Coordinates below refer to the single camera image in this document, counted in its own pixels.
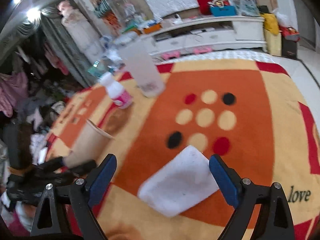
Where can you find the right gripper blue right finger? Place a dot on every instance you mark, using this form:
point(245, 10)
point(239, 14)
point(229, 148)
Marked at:
point(227, 180)

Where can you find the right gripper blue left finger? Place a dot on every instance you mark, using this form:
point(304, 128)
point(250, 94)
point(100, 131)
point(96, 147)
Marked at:
point(99, 179)

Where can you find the beige paper cup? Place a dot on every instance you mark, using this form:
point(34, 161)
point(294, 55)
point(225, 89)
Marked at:
point(89, 145)

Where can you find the white sponge block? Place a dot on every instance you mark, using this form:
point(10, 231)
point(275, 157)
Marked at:
point(182, 183)

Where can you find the red orange patterned blanket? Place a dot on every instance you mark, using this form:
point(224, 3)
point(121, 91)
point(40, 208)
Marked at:
point(250, 113)

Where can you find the small white pink bottle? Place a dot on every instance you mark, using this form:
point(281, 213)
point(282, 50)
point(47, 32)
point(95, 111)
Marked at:
point(116, 91)

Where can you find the white thermos bottle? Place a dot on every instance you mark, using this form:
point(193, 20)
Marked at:
point(142, 68)

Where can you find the white TV cabinet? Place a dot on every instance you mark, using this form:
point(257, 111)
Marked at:
point(205, 34)

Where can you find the yellow bag on box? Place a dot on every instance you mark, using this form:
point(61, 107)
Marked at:
point(270, 23)

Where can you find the blue storage basket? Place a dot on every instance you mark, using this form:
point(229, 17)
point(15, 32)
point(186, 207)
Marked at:
point(227, 10)

